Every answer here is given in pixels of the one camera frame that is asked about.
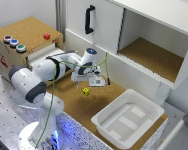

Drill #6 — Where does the red button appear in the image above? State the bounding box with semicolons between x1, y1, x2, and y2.
2;34;13;44

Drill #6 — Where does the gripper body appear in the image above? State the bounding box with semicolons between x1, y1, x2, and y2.
70;65;105;88

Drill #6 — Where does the pink block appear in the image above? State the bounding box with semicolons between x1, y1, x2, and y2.
43;33;51;41

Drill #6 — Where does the black door handle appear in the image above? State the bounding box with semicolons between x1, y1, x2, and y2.
84;4;96;36

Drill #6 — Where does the wooden drawer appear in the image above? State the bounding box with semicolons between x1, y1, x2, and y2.
26;48;67;68

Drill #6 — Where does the yellow block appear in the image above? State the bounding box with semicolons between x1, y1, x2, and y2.
82;87;91;96

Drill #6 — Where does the white plastic box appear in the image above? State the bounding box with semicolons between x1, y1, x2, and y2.
90;88;166;150

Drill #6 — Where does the green button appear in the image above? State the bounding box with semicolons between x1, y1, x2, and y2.
15;43;27;54

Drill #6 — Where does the white sliding door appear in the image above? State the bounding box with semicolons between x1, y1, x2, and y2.
66;0;125;55

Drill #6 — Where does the white cabinet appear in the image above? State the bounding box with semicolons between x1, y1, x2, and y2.
64;0;188;108

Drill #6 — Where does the blue button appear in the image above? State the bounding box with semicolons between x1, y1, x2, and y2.
9;38;20;48

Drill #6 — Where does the wooden drawer box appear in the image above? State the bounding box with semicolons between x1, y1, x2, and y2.
0;16;65;82

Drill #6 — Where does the green cable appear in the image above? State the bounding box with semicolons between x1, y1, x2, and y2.
34;51;111;150

